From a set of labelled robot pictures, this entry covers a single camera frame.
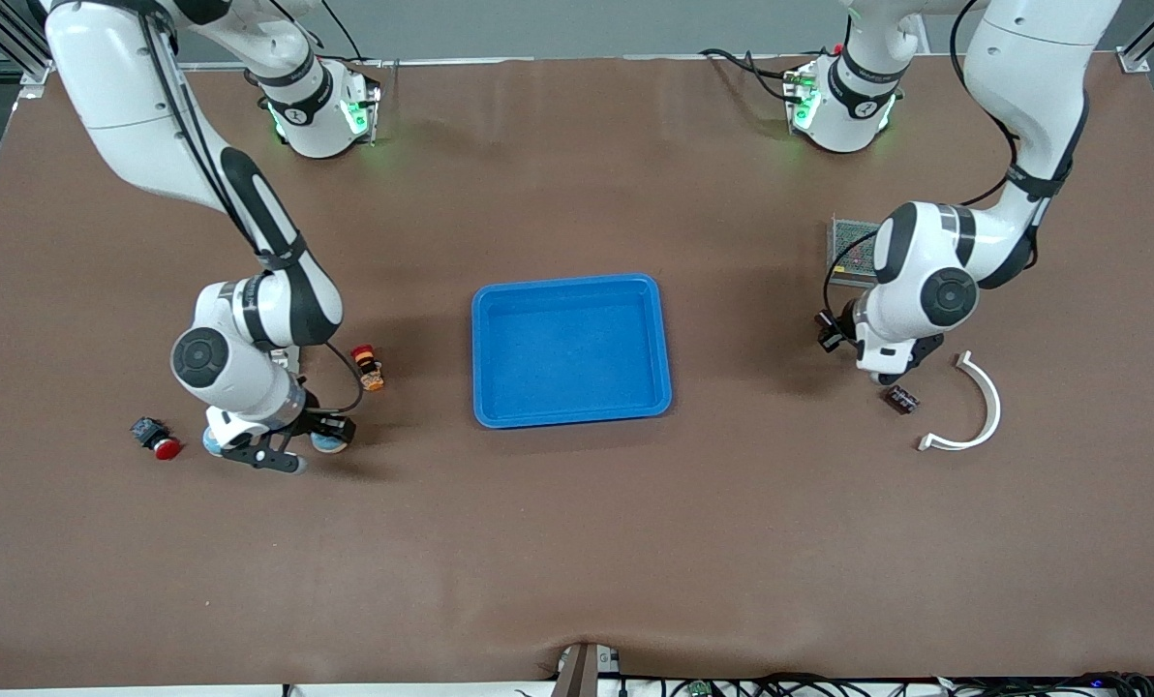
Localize blue plastic tray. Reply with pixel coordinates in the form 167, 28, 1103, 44
471, 273, 674, 430

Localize metal mesh power supply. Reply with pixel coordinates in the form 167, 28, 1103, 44
827, 217, 884, 288

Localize red push button black base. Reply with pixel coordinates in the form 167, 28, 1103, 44
129, 416, 185, 462

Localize white curved plastic piece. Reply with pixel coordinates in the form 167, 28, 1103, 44
916, 350, 1004, 453

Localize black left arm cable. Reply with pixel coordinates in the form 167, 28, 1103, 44
822, 0, 1023, 320

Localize red orange emergency stop switch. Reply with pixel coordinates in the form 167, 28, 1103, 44
349, 344, 387, 393

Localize black left base cables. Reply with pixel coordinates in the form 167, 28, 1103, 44
700, 44, 835, 106

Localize metal table clamp bracket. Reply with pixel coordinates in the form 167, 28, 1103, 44
550, 642, 622, 697

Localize black right base cable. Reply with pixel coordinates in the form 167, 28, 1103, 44
320, 0, 375, 64

